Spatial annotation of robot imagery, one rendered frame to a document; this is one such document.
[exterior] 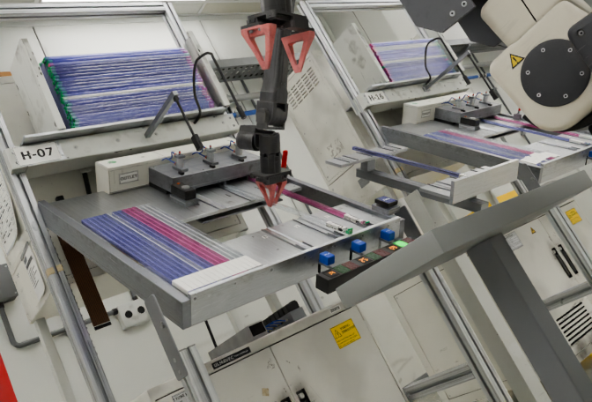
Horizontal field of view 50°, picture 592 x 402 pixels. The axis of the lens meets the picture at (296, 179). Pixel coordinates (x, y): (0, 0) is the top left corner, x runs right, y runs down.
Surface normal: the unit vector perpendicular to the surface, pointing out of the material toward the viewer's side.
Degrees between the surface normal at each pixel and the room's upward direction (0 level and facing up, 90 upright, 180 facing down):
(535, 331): 90
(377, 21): 90
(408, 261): 90
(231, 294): 134
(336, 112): 90
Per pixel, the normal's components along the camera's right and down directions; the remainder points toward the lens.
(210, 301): 0.68, 0.26
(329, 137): -0.73, 0.19
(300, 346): 0.51, -0.47
